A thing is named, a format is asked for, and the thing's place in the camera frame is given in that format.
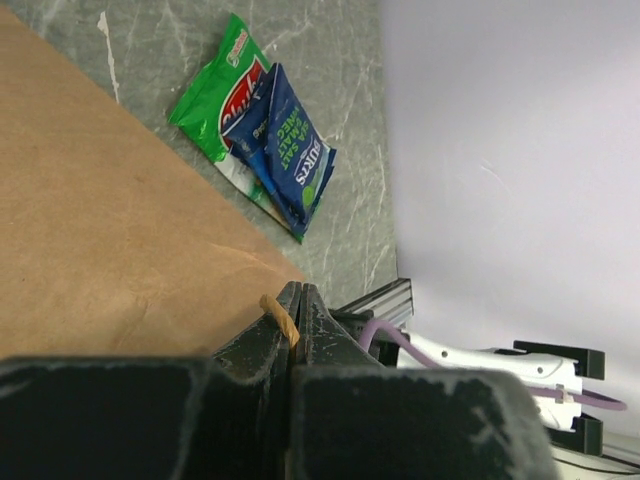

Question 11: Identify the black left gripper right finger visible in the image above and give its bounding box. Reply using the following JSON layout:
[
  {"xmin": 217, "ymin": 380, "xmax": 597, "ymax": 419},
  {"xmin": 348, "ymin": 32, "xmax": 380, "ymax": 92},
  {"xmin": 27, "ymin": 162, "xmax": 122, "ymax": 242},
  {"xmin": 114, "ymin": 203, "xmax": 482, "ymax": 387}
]
[{"xmin": 289, "ymin": 284, "xmax": 558, "ymax": 479}]

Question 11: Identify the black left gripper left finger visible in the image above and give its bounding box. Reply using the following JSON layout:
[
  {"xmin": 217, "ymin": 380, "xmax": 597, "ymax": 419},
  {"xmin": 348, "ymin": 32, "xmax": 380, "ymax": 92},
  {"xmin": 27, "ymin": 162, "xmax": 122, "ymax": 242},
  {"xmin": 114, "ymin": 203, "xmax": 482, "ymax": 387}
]
[{"xmin": 1, "ymin": 282, "xmax": 302, "ymax": 479}]

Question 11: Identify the brown paper bag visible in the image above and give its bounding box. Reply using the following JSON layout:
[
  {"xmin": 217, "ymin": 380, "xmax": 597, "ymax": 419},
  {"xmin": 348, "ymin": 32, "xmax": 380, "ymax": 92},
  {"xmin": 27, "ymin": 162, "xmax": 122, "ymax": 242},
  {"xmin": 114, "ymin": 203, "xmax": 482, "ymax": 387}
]
[{"xmin": 1, "ymin": 8, "xmax": 302, "ymax": 357}]

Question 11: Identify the blue snack bag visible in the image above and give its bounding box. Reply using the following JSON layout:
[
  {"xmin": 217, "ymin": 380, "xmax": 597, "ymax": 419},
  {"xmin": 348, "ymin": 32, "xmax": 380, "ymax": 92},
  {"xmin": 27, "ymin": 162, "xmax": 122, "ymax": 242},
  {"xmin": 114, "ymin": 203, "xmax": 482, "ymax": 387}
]
[{"xmin": 265, "ymin": 63, "xmax": 336, "ymax": 230}]

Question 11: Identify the green cassava chips bag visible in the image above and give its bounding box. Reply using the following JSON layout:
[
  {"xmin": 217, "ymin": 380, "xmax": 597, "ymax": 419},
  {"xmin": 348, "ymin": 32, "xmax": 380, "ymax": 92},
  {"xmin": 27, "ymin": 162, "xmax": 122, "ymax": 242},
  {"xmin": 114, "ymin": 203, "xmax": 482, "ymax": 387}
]
[{"xmin": 169, "ymin": 13, "xmax": 304, "ymax": 241}]

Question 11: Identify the blue salt vinegar chips bag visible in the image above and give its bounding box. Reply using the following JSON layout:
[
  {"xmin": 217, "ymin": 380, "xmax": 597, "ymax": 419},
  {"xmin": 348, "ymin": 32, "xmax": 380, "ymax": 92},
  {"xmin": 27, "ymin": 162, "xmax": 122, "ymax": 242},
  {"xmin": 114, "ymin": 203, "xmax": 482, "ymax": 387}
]
[{"xmin": 223, "ymin": 64, "xmax": 277, "ymax": 197}]

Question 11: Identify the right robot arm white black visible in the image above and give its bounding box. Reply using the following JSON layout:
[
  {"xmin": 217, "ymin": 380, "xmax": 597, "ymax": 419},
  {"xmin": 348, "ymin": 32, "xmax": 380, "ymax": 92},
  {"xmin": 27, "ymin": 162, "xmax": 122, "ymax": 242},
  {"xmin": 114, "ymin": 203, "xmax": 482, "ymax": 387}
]
[{"xmin": 353, "ymin": 319, "xmax": 620, "ymax": 456}]

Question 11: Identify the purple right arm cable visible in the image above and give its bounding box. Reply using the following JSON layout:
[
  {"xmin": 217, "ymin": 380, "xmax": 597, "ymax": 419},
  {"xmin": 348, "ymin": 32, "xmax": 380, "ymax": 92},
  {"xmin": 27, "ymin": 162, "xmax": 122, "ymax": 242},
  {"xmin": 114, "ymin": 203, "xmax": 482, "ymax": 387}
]
[{"xmin": 357, "ymin": 319, "xmax": 629, "ymax": 414}]

